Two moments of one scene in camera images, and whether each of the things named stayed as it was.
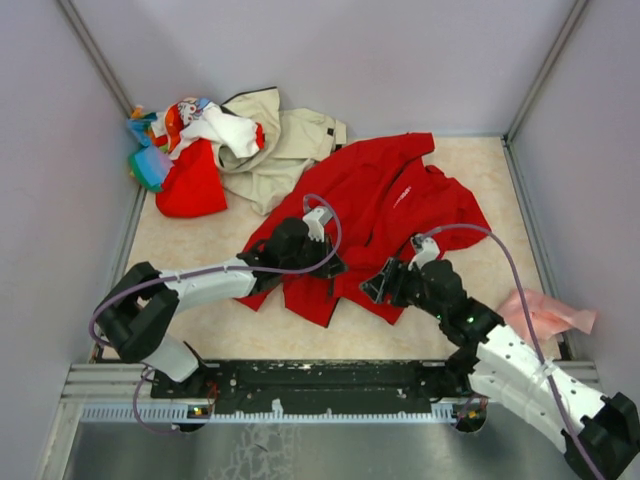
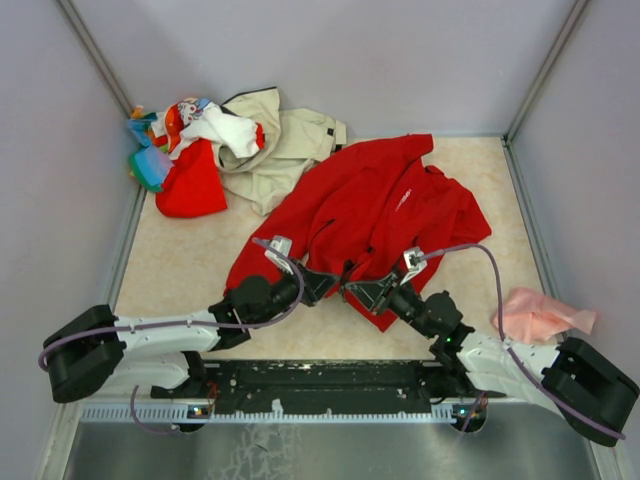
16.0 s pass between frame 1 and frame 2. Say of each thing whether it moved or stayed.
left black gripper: moved
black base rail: stayed
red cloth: stayed
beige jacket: stayed
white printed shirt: stayed
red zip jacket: moved
